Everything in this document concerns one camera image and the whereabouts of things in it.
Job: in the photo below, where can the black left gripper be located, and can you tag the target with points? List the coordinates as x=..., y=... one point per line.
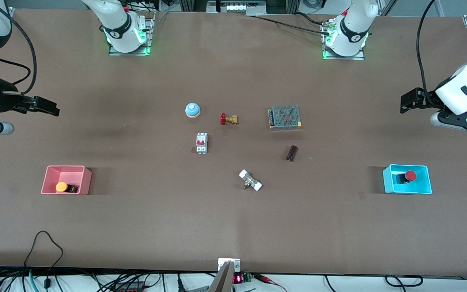
x=427, y=101

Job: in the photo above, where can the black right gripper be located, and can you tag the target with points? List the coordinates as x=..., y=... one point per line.
x=3, y=98

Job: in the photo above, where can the red push button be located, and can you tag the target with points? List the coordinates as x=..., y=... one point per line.
x=410, y=175

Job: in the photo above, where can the yellow push button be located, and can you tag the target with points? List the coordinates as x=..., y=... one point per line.
x=61, y=187

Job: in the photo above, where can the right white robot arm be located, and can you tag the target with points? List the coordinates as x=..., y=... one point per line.
x=120, y=28

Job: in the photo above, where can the pink plastic bin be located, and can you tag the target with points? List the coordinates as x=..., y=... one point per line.
x=71, y=178

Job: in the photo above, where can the blue plastic bin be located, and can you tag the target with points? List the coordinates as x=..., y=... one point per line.
x=418, y=185

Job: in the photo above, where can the metal mesh power supply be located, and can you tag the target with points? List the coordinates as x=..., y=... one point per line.
x=286, y=117

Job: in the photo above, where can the dark brown cylindrical capacitor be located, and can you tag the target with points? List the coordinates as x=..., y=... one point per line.
x=292, y=153

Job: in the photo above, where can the blue dome bell button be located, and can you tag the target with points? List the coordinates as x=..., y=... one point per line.
x=192, y=109

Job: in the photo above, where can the white circuit breaker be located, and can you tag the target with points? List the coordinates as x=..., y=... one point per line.
x=201, y=142

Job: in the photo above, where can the metal fitting white ends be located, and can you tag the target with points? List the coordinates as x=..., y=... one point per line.
x=250, y=180

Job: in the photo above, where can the grey control box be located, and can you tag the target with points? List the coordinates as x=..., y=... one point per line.
x=235, y=7

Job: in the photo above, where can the black orange connector box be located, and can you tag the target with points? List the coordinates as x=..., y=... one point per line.
x=130, y=287

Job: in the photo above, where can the red alligator clip lead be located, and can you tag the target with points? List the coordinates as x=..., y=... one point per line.
x=266, y=279

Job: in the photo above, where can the red digit display module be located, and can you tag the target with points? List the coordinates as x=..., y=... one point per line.
x=238, y=278

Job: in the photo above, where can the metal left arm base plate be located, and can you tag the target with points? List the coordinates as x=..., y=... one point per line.
x=343, y=58

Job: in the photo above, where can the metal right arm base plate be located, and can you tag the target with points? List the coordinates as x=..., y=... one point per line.
x=130, y=53

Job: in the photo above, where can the white mounting bracket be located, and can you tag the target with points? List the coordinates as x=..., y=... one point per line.
x=222, y=263

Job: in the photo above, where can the grey metal mount bar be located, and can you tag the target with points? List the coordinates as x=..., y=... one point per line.
x=222, y=282

